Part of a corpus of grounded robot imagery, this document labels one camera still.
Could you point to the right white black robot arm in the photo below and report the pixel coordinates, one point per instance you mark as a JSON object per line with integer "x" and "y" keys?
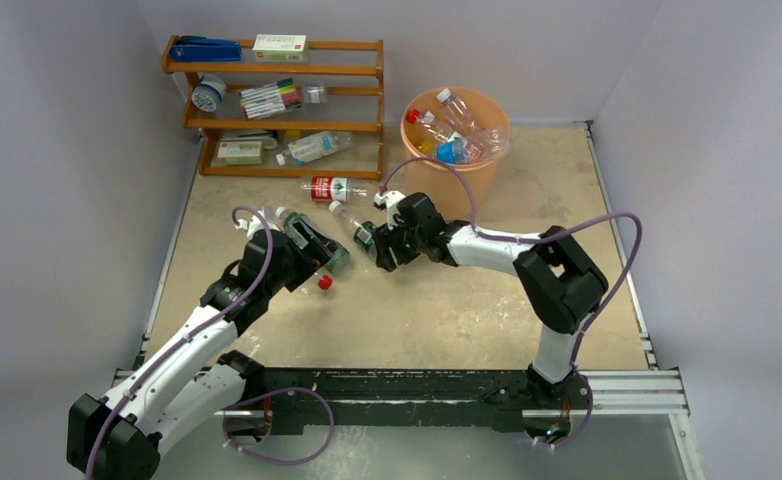
{"x": 563, "y": 285}

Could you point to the small clear jar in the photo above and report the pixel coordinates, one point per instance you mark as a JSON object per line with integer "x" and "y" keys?
{"x": 314, "y": 94}

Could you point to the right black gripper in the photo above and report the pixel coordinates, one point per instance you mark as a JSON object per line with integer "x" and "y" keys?
{"x": 391, "y": 241}

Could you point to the white box on bottom shelf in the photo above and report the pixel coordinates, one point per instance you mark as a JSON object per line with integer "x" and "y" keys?
{"x": 240, "y": 152}

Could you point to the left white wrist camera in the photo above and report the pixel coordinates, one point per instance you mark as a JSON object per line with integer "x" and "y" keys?
{"x": 258, "y": 220}

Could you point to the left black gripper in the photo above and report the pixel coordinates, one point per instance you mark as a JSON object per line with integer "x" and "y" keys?
{"x": 306, "y": 264}

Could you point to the clear bottle on shelf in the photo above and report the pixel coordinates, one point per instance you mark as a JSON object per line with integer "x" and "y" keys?
{"x": 314, "y": 147}

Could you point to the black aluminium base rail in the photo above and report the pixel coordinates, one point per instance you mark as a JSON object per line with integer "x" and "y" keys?
{"x": 506, "y": 401}

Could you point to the wooden three-tier shelf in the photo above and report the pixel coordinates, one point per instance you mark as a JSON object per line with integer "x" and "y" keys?
{"x": 353, "y": 73}

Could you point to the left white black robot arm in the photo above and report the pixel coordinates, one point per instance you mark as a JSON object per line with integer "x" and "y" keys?
{"x": 124, "y": 433}

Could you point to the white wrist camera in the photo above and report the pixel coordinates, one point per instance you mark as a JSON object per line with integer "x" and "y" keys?
{"x": 385, "y": 199}
{"x": 258, "y": 220}

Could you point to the orange plastic bin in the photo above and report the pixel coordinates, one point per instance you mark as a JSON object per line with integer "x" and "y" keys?
{"x": 454, "y": 193}

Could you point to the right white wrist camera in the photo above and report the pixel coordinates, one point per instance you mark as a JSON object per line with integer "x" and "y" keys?
{"x": 385, "y": 199}

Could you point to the red label bottle red cap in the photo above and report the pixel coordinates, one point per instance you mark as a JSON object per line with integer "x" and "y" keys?
{"x": 434, "y": 131}

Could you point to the clear bottle blue label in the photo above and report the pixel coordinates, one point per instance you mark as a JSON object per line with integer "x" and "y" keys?
{"x": 484, "y": 145}

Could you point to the green tinted plastic bottle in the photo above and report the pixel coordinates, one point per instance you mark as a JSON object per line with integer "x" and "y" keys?
{"x": 312, "y": 240}

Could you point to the dark green label clear bottle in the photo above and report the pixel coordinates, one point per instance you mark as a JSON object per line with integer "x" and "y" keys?
{"x": 360, "y": 230}

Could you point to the pack of coloured markers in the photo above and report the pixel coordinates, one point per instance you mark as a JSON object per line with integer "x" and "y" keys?
{"x": 271, "y": 99}

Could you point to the blue stapler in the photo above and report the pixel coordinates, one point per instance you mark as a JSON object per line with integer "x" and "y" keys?
{"x": 197, "y": 49}

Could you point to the blue white tape roll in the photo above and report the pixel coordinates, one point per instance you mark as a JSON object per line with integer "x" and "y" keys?
{"x": 209, "y": 93}

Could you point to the clear bottle purple label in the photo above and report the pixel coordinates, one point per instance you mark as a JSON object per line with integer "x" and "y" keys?
{"x": 457, "y": 113}

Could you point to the white green small box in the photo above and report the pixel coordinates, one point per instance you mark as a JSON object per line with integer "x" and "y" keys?
{"x": 280, "y": 48}

